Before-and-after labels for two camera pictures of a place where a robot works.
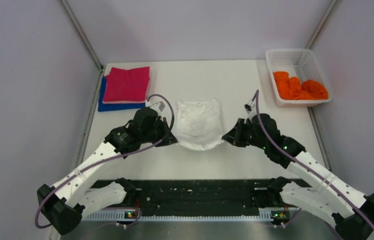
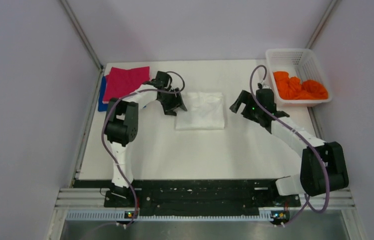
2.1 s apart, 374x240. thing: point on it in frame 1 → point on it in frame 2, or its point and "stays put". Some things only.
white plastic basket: (301, 63) stays put
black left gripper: (170, 139) → (177, 102)
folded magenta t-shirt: (123, 85) stays put
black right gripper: (234, 136) → (244, 98)
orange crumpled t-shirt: (289, 87) stays put
